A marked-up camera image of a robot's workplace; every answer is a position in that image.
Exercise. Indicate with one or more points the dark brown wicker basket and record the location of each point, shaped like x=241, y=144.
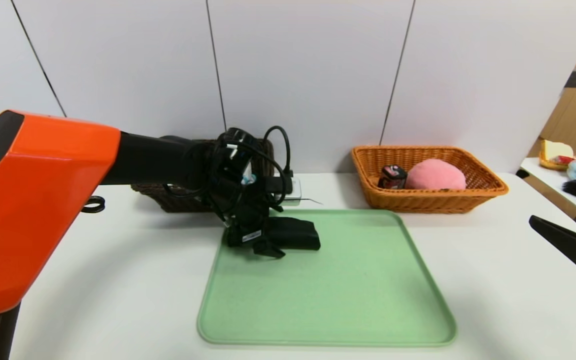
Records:
x=168, y=202

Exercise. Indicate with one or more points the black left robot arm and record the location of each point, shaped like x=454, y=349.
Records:
x=43, y=175

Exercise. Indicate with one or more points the light green plastic tray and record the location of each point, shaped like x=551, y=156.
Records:
x=343, y=300

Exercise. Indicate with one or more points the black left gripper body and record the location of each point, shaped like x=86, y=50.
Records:
x=249, y=235

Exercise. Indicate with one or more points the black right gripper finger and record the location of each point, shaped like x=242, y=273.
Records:
x=573, y=245

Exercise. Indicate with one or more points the pink plush peach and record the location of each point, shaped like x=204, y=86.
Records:
x=435, y=176

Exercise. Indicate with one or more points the white side table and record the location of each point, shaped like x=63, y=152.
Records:
x=548, y=177

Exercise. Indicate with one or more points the small yellow bowl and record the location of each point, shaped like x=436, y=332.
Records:
x=548, y=165

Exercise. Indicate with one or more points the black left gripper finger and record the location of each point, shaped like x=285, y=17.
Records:
x=232, y=237
x=270, y=248

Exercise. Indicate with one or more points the black red gum box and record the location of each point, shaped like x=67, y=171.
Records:
x=393, y=177

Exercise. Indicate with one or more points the black pouch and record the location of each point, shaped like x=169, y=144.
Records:
x=295, y=234

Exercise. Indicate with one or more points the orange wicker basket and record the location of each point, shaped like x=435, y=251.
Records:
x=433, y=200

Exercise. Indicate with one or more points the yellow duck scooter toy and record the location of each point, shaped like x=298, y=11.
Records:
x=248, y=177

